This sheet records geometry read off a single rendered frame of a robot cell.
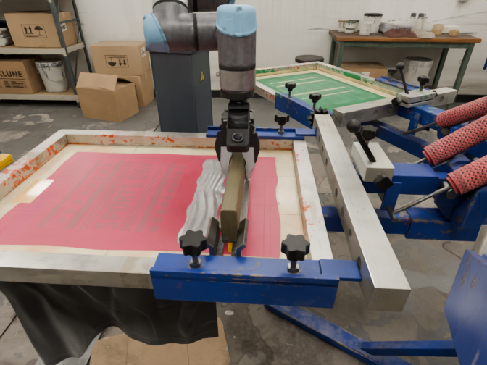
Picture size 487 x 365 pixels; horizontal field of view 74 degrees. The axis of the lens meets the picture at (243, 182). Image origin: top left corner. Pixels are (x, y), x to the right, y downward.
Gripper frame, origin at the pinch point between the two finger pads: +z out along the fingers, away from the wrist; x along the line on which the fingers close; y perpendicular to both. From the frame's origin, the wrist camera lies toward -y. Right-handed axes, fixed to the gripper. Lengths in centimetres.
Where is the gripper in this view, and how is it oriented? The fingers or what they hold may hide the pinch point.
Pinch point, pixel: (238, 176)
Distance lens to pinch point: 76.4
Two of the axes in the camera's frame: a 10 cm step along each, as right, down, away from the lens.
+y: 0.6, -5.2, 8.5
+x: -10.0, -0.3, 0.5
